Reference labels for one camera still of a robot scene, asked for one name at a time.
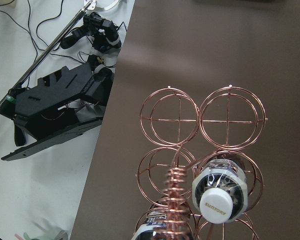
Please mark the copper wire bottle basket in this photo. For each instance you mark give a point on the copper wire bottle basket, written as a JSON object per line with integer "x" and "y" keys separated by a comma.
{"x": 186, "y": 135}

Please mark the tea bottle middle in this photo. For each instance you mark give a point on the tea bottle middle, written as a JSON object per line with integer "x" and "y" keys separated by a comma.
{"x": 220, "y": 191}

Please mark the tea bottle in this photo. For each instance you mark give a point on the tea bottle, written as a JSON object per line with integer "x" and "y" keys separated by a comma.
{"x": 220, "y": 191}
{"x": 164, "y": 223}

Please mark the tea bottle near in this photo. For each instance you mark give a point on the tea bottle near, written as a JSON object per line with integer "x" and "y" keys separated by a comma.
{"x": 164, "y": 223}

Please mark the metal rod on desk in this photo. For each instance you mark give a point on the metal rod on desk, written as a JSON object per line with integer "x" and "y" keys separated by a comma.
{"x": 16, "y": 39}

